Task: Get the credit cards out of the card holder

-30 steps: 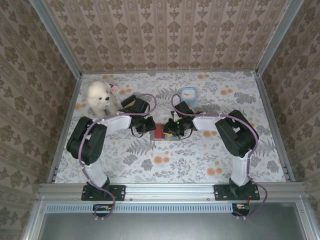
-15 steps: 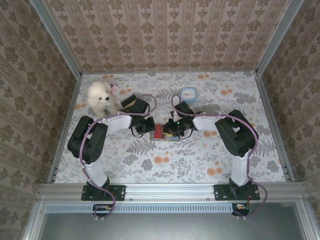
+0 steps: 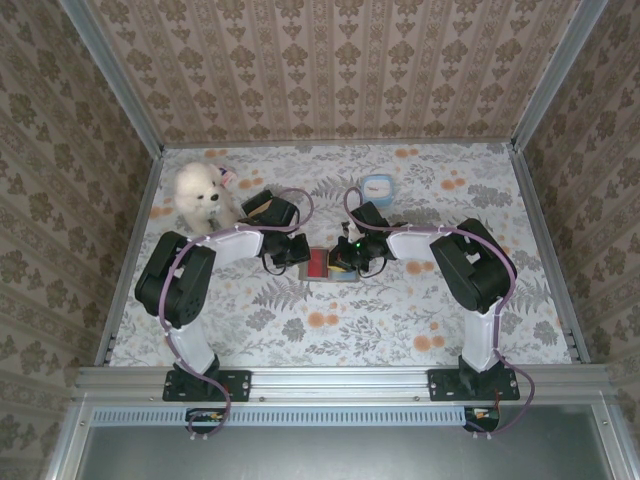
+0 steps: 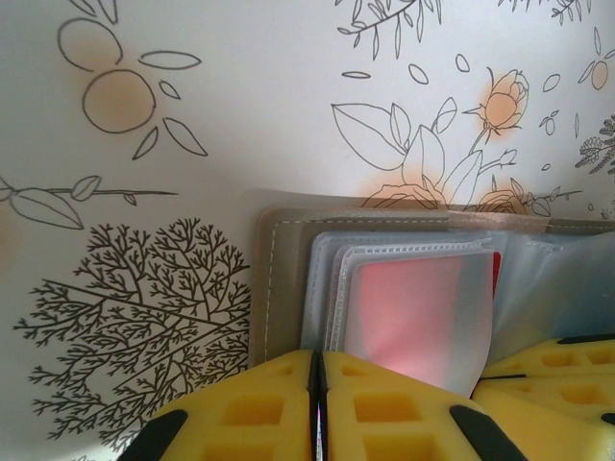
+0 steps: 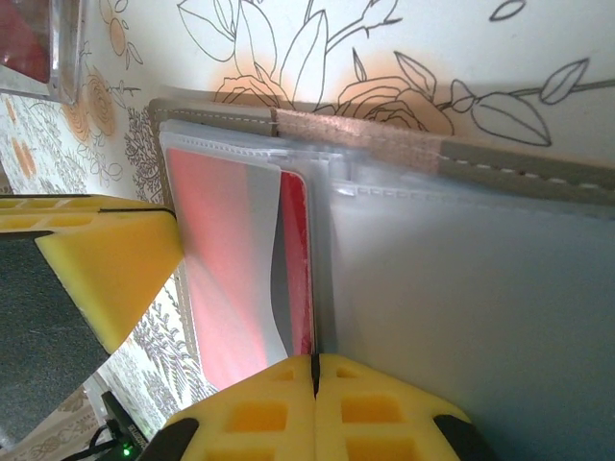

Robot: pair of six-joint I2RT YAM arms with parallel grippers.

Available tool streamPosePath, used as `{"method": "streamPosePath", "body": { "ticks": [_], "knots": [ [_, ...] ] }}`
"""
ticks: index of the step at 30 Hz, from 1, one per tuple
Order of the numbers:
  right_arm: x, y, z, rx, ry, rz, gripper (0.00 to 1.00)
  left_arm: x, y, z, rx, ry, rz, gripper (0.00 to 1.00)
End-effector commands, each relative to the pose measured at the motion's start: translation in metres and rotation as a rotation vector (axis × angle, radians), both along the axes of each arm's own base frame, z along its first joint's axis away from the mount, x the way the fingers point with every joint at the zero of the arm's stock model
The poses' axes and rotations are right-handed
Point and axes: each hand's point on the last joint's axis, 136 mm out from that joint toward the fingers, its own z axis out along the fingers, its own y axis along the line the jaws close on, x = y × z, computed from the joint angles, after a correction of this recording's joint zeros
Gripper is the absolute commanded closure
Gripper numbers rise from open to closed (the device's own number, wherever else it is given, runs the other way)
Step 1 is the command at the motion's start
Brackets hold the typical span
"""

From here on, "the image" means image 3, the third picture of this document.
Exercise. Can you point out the yellow card with grey stripe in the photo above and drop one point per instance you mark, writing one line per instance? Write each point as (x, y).
(341, 273)

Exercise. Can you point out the grey metal card holder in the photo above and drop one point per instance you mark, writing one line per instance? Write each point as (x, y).
(304, 270)

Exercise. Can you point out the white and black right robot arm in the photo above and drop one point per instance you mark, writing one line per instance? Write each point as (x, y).
(410, 245)

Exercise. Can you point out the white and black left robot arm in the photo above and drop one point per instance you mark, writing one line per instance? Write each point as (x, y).
(235, 247)

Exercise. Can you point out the tan card with black stripe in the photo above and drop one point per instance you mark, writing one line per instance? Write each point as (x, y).
(259, 213)

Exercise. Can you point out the clear acrylic box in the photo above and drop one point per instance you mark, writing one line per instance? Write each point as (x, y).
(247, 216)

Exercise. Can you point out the light blue round container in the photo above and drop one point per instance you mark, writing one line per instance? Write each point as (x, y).
(377, 200)

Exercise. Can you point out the black block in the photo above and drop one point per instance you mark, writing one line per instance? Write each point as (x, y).
(256, 200)

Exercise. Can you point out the floral patterned table mat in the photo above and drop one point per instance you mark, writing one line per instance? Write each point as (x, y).
(350, 325)

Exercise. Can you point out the pink and white plush tag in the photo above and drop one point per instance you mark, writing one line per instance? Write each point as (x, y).
(228, 177)

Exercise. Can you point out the white plush dog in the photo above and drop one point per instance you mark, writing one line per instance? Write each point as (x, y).
(197, 185)

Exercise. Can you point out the grey steel panel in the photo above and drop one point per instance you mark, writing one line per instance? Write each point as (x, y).
(340, 455)

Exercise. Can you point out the aluminium table end rail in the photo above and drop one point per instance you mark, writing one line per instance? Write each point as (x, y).
(340, 145)

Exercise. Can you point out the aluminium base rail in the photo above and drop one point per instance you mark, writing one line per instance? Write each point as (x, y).
(340, 382)

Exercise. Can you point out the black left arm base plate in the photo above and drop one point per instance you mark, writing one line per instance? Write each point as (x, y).
(235, 385)

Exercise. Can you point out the aluminium table side rail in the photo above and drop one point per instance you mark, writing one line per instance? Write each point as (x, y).
(131, 250)
(546, 250)

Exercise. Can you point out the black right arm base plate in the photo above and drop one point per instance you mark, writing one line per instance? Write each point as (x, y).
(440, 385)

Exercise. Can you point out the aluminium frame post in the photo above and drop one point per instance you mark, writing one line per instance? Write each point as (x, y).
(117, 75)
(556, 75)

